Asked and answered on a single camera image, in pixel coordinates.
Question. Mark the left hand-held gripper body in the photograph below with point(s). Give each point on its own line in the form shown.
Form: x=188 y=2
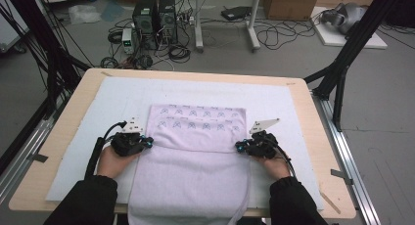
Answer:
x=129 y=143

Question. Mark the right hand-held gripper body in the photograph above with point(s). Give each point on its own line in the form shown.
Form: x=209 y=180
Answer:
x=261 y=145

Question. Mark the lilac towel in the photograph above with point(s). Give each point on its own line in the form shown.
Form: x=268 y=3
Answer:
x=192 y=172

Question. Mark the person's left hand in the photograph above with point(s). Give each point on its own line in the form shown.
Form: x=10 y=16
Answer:
x=112 y=163

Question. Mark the person's right hand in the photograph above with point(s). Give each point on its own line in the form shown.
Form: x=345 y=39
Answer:
x=277 y=168

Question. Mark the white grid mat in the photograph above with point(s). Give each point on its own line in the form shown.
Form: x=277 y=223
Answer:
x=114 y=98

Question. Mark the grey tape piece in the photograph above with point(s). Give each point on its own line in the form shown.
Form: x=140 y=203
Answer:
x=341 y=175

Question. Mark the thin wooden stick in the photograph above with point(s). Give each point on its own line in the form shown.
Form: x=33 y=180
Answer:
x=330 y=202

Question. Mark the black tape piece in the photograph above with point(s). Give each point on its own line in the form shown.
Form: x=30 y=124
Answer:
x=38 y=157

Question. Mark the white power supply box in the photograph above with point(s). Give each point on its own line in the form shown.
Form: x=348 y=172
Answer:
x=127 y=39

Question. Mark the white desk leg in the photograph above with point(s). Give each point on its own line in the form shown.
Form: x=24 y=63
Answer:
x=253 y=29
x=198 y=29

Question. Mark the large black computer tower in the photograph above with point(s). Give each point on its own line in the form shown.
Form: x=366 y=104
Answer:
x=145 y=19

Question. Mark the slim black computer tower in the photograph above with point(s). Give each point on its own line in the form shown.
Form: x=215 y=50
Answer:
x=168 y=19

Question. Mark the white floor board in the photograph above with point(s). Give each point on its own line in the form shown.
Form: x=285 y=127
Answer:
x=329 y=37

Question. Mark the black flat device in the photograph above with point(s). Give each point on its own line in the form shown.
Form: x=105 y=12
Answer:
x=235 y=13

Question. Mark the teal floor sheet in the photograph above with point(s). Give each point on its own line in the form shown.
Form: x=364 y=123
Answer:
x=112 y=11

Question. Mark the clear plastic bag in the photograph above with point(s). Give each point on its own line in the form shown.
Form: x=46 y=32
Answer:
x=84 y=14

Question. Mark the brown cardboard box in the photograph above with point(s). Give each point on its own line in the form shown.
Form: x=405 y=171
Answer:
x=290 y=5

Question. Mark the grey rounded device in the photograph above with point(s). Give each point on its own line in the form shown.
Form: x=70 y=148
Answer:
x=347 y=16

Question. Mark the white cabinet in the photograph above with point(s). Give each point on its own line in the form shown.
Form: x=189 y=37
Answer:
x=9 y=29

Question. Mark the aluminium rail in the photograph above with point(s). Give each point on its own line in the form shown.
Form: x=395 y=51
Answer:
x=341 y=150
x=29 y=143

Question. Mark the black frame stand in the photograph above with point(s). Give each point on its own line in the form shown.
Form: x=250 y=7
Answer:
x=37 y=26
x=365 y=29

